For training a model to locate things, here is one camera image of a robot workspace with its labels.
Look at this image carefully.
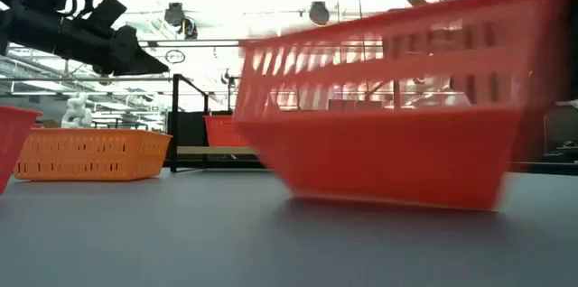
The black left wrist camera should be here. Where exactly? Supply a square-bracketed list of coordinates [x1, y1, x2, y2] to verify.
[83, 0, 128, 31]

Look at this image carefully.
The red plastic basket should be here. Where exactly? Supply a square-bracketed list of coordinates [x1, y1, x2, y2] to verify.
[0, 105, 44, 196]
[202, 114, 247, 148]

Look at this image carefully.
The round hanging ring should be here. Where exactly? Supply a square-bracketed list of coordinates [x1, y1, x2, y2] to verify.
[164, 49, 187, 65]

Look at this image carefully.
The orange basket with small slots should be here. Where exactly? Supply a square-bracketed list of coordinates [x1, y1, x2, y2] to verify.
[13, 127, 172, 182]

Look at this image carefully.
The dark hanging ceiling device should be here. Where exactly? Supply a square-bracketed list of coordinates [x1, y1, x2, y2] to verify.
[180, 15, 200, 41]

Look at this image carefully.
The wooden shelf board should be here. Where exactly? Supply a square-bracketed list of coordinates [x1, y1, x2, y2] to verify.
[176, 145, 261, 156]

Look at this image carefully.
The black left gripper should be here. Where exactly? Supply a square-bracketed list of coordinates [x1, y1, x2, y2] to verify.
[56, 20, 170, 77]

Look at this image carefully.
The black hanging ceiling lamp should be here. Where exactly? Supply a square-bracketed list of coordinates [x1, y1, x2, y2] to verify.
[308, 0, 331, 26]
[163, 1, 187, 27]

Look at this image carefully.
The orange basket with tall slots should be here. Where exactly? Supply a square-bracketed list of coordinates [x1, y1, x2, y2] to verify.
[232, 0, 570, 211]

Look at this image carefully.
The black background cabinet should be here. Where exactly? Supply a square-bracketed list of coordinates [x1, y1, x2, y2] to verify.
[165, 110, 209, 162]

